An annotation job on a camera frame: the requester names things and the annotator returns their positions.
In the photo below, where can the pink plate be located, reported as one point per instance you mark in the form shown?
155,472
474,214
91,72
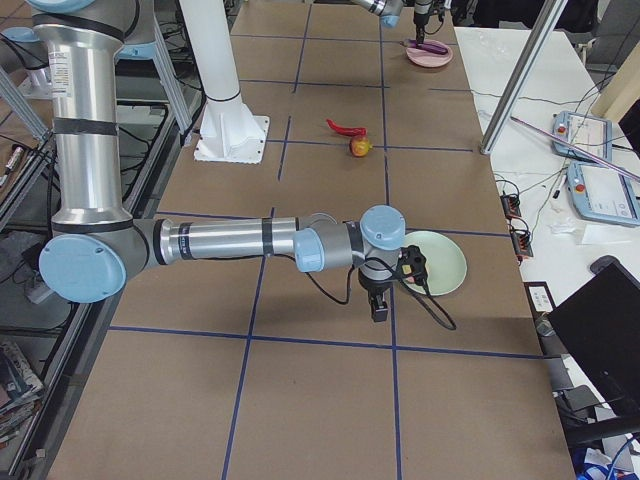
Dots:
428,60

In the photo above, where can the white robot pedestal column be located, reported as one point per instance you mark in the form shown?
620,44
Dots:
209,36

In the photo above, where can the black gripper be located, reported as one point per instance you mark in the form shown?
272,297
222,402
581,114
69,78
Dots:
420,14
376,290

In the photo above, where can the red yellow pomegranate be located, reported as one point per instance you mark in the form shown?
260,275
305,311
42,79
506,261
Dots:
360,146

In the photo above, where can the white power strip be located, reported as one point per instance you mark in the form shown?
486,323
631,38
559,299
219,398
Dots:
37,292

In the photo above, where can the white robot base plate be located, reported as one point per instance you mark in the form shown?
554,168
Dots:
243,142

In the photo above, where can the purple eggplant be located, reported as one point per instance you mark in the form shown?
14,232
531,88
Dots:
433,47

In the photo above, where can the teach pendant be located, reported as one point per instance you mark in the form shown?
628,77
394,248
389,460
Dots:
588,133
600,194

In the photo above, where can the red chili pepper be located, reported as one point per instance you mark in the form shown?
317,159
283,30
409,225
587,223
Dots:
346,131

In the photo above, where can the teach pendant lower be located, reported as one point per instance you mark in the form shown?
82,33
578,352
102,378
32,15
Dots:
600,194

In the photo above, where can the aluminium frame post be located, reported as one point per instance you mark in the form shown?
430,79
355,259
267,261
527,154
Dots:
543,27

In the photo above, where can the light green plate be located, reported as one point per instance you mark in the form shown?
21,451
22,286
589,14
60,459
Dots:
445,262

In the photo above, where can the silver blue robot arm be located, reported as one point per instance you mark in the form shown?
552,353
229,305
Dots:
99,244
389,11

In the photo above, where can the orange circuit board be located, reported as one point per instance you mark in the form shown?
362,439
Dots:
519,231

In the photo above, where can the black laptop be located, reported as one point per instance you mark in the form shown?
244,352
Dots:
599,327

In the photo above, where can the teach pendant upper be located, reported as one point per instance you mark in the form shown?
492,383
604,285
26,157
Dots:
588,133

